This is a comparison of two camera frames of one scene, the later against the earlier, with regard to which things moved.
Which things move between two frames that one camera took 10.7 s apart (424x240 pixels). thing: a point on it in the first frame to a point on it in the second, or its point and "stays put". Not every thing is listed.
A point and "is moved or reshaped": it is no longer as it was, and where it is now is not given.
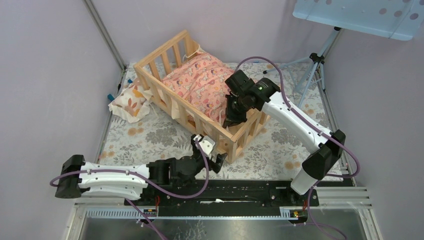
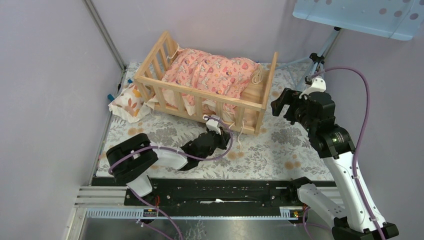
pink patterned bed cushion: [202, 80] is moved or reshaped
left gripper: [215, 166] to [223, 136]
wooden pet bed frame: [150, 70] is moved or reshaped
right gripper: [230, 118] to [290, 97]
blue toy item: [110, 96] stays put
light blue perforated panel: [399, 19] stays put
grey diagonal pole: [96, 17] stays put
